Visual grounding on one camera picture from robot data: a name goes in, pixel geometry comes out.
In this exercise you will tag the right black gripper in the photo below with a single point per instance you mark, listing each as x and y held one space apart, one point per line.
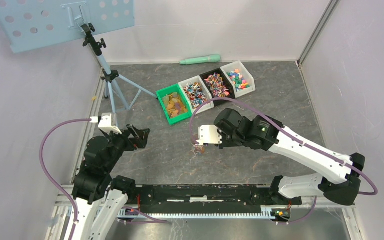
224 143

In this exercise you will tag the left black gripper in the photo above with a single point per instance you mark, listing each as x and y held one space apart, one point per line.
140 140

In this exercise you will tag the clear plastic jar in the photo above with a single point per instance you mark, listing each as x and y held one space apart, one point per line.
198 149

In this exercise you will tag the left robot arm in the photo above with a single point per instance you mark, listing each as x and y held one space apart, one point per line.
99 197

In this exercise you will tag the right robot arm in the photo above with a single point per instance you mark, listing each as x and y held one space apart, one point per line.
336 177

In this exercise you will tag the green candy bin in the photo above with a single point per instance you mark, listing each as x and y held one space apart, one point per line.
174 103

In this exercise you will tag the black lollipop bin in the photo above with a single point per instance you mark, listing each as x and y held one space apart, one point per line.
218 84

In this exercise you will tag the white candy bin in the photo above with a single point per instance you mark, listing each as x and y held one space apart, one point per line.
242 81

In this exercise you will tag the white lollipop bin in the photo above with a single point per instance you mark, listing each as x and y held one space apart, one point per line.
195 91

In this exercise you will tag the light blue music stand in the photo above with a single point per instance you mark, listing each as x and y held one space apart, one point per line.
35 24

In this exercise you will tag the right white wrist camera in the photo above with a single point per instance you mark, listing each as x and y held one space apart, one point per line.
208 135

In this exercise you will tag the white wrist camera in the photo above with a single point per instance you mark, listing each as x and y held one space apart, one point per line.
107 123
208 135

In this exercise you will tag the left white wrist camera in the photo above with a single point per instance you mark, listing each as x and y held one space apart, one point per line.
107 123

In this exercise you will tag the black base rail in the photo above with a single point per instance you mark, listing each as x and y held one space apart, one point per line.
207 199

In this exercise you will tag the mint green cylindrical handle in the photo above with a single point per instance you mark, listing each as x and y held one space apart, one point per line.
214 58

